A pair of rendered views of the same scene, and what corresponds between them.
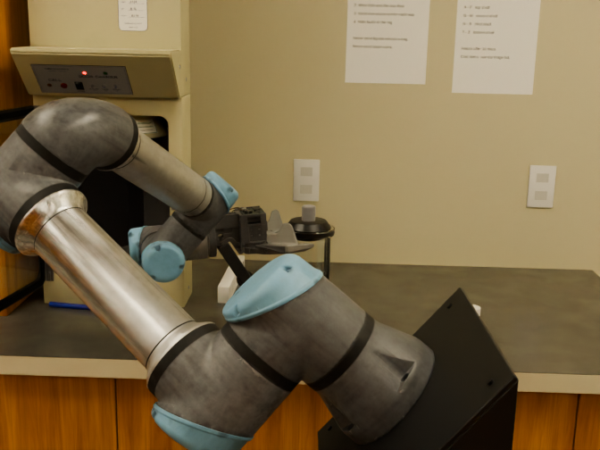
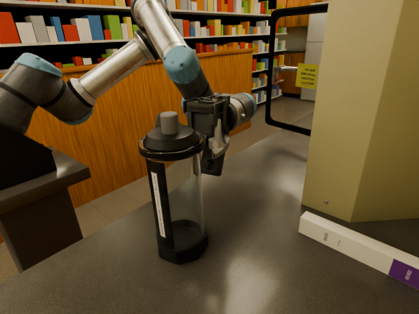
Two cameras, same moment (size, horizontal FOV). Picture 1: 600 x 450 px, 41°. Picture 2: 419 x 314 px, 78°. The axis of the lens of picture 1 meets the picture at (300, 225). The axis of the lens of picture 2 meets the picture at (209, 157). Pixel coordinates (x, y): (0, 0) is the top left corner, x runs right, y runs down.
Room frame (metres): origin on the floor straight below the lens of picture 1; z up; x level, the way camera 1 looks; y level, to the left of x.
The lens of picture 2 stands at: (1.91, -0.28, 1.32)
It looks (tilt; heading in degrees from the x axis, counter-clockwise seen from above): 25 degrees down; 131
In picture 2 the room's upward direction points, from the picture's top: 2 degrees counter-clockwise
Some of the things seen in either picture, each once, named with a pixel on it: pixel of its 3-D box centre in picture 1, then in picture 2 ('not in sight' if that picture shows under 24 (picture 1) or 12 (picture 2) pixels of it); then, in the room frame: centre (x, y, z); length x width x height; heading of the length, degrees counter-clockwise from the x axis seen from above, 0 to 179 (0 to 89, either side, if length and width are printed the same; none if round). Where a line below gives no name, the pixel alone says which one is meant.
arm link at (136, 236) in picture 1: (157, 245); (237, 109); (1.53, 0.28, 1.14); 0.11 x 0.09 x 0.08; 103
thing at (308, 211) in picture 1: (308, 221); (171, 133); (1.61, -0.02, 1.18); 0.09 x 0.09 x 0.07
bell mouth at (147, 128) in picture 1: (128, 121); not in sight; (1.84, 0.39, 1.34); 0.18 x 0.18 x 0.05
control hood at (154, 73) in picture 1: (98, 73); not in sight; (1.68, 0.42, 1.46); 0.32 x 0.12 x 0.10; 89
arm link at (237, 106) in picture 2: (197, 239); (227, 115); (1.56, 0.20, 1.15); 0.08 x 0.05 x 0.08; 13
